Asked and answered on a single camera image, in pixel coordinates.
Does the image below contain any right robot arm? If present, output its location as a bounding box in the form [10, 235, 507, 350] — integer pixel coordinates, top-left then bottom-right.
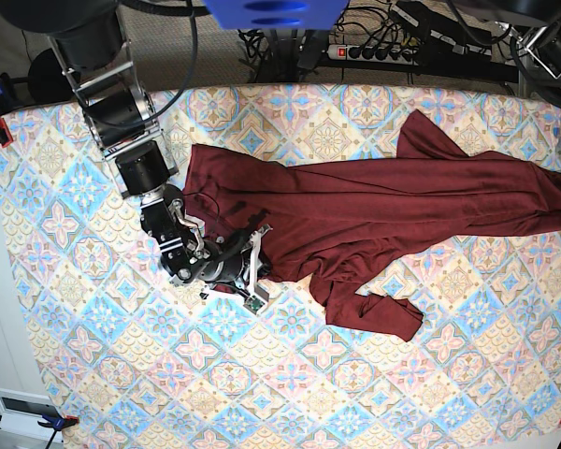
[0, 1, 269, 298]

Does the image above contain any left table clamp lower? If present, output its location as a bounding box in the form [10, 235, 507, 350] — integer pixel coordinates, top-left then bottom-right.
[0, 413, 79, 448]

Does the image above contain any patterned tablecloth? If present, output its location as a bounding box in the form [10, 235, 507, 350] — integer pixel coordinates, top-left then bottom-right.
[0, 105, 561, 448]

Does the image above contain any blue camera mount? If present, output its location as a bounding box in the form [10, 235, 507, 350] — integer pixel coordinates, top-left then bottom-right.
[204, 0, 348, 30]

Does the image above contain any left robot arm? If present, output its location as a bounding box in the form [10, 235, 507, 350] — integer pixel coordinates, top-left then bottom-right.
[447, 1, 561, 109]

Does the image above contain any black round stool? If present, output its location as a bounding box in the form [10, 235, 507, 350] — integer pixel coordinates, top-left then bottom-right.
[27, 49, 73, 104]

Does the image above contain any white power strip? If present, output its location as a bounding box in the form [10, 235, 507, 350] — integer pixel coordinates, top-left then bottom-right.
[326, 44, 415, 65]

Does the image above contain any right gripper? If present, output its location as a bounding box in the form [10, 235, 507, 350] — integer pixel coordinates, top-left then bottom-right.
[161, 233, 262, 293]

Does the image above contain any maroon t-shirt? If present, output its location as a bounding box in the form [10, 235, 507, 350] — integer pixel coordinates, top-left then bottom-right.
[184, 111, 561, 340]

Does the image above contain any white wall vent panel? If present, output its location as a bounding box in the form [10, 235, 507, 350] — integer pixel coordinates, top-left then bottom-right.
[0, 388, 58, 442]

